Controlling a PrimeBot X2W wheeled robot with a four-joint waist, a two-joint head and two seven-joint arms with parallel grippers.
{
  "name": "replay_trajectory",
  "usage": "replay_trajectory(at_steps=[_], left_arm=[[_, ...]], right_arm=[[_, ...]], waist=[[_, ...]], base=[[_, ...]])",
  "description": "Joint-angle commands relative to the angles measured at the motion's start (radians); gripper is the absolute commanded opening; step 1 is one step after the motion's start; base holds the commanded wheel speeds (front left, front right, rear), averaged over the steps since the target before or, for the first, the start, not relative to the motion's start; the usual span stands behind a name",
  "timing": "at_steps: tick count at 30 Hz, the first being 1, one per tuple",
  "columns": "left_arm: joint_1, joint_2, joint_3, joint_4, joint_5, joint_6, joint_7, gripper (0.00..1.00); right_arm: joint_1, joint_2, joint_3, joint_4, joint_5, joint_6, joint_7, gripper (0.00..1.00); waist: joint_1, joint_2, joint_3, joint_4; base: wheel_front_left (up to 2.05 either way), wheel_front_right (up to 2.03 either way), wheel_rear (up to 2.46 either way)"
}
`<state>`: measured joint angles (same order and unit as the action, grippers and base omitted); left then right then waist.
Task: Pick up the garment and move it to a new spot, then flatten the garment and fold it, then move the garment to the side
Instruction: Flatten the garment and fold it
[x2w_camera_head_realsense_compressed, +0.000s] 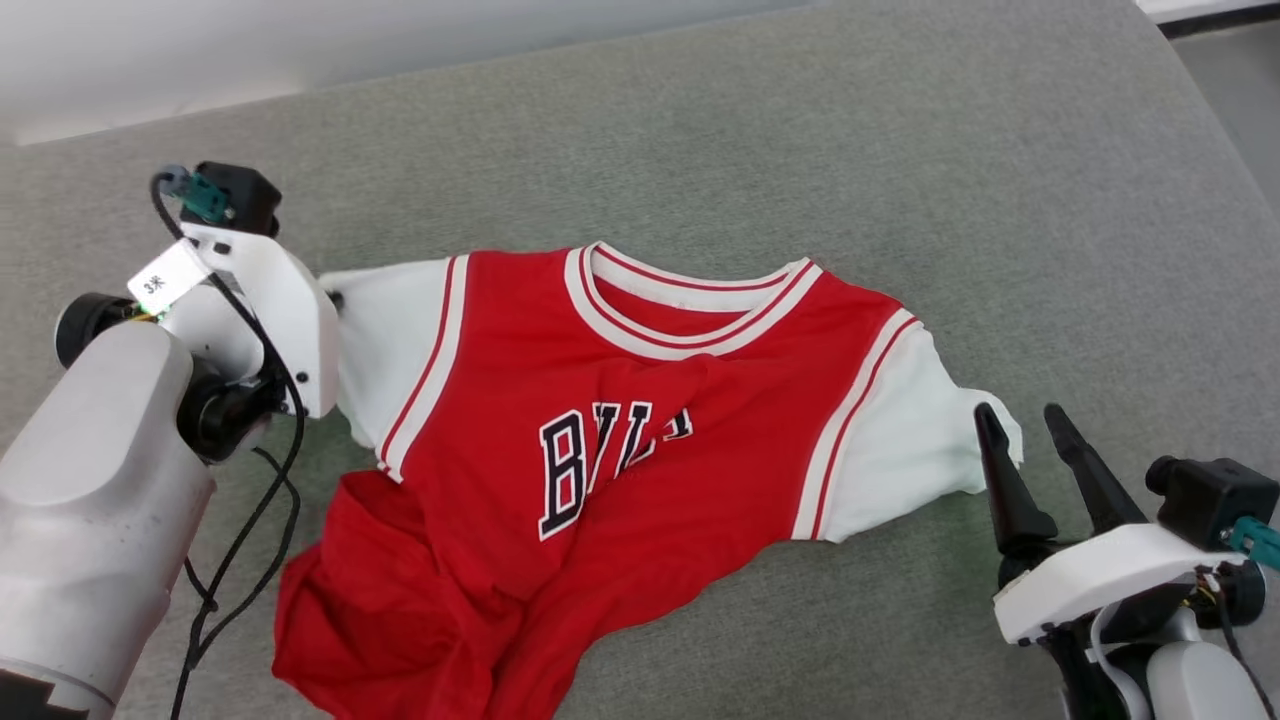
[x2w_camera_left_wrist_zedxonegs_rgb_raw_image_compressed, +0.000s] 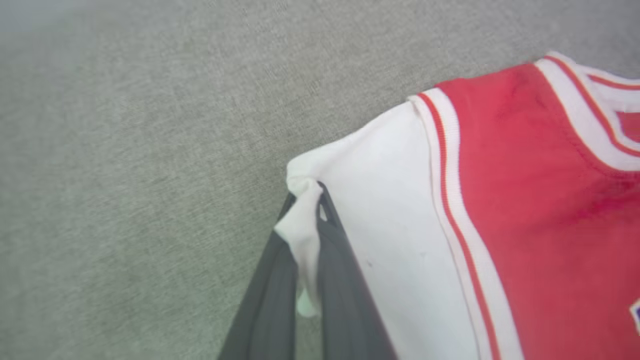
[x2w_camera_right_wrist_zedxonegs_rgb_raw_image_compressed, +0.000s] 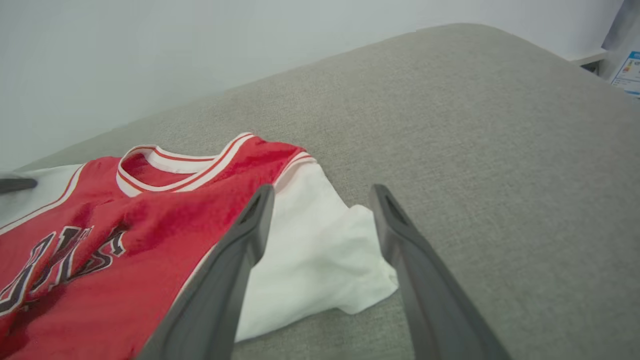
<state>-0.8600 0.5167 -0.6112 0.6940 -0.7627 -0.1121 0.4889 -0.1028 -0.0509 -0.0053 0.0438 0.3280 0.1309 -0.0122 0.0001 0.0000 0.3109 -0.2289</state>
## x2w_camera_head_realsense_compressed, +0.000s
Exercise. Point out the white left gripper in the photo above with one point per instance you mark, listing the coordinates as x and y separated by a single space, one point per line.
290 320

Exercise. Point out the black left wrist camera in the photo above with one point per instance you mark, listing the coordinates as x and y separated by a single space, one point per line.
245 195

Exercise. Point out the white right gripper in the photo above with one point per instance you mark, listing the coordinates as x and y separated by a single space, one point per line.
1100 575

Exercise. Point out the white paper label tag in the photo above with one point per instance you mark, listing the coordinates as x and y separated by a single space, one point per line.
165 278

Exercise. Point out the red white basketball jersey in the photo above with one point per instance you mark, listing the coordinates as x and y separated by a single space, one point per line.
520 350

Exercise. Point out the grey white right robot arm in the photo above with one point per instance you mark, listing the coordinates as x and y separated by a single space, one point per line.
1190 680

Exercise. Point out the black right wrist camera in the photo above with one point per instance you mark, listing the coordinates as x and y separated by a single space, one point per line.
1205 495

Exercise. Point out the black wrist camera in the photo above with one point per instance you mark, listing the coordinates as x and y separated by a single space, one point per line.
1205 495
245 195

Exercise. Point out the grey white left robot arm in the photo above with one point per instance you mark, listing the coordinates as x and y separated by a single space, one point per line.
90 480

